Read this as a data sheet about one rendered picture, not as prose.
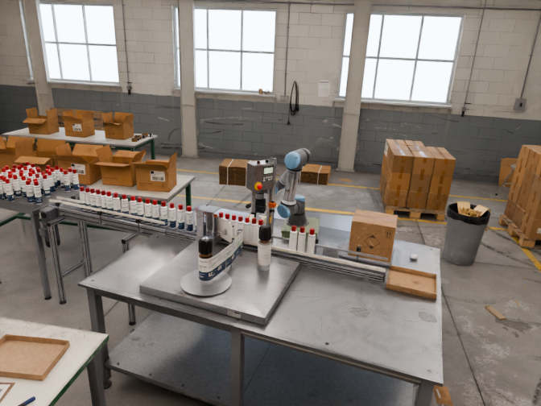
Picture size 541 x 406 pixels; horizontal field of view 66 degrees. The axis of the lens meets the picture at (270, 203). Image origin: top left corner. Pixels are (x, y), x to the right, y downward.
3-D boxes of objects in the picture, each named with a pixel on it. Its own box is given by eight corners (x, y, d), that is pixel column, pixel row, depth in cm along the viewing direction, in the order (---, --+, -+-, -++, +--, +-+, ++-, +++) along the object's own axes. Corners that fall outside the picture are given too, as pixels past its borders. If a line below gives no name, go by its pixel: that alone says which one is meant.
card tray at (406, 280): (385, 288, 264) (386, 283, 263) (389, 270, 287) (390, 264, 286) (435, 300, 255) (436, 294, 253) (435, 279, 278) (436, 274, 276)
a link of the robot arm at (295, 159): (298, 215, 327) (310, 151, 300) (286, 222, 317) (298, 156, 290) (286, 209, 333) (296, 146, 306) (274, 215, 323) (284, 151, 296)
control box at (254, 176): (245, 188, 296) (246, 162, 289) (266, 184, 305) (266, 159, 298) (253, 192, 288) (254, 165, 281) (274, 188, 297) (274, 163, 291)
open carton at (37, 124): (23, 134, 647) (18, 110, 634) (43, 128, 694) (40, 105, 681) (45, 136, 643) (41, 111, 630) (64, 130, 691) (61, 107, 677)
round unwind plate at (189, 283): (170, 290, 244) (170, 287, 243) (196, 266, 271) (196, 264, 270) (216, 302, 234) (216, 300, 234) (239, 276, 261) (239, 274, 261)
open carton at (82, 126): (59, 137, 642) (55, 112, 629) (76, 132, 680) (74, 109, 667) (81, 139, 635) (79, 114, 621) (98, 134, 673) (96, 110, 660)
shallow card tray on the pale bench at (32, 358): (-30, 374, 188) (-31, 367, 187) (6, 339, 210) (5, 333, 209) (43, 381, 186) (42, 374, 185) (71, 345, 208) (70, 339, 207)
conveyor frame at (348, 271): (165, 235, 323) (165, 229, 321) (173, 229, 332) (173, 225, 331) (383, 282, 271) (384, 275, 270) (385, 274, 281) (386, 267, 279)
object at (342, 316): (77, 286, 256) (77, 283, 256) (199, 206, 389) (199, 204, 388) (442, 387, 191) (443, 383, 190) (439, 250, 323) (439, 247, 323)
